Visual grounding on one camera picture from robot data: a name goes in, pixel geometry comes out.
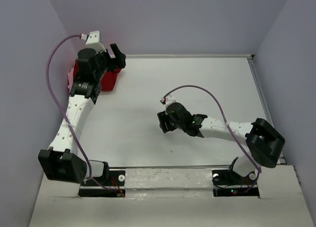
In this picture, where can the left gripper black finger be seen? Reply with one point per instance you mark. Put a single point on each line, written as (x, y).
(119, 61)
(116, 51)

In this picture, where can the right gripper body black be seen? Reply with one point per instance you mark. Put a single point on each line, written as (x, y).
(164, 122)

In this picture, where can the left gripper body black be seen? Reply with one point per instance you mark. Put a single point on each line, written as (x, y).
(114, 58)

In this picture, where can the dark red t shirt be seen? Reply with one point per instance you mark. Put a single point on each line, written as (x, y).
(108, 81)

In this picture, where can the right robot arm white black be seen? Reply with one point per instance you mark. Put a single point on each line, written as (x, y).
(260, 142)

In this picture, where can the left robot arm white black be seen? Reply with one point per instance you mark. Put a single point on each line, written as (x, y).
(60, 161)

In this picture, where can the pink folded t shirt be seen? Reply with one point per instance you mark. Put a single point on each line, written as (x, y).
(70, 78)

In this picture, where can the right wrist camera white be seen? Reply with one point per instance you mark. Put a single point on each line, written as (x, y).
(167, 100)

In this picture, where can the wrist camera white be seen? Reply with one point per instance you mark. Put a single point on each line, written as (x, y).
(93, 40)
(167, 100)

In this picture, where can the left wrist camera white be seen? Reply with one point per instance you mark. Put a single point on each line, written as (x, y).
(93, 40)

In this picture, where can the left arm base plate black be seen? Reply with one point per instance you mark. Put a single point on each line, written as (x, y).
(114, 185)

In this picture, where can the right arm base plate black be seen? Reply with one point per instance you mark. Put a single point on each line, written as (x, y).
(234, 185)

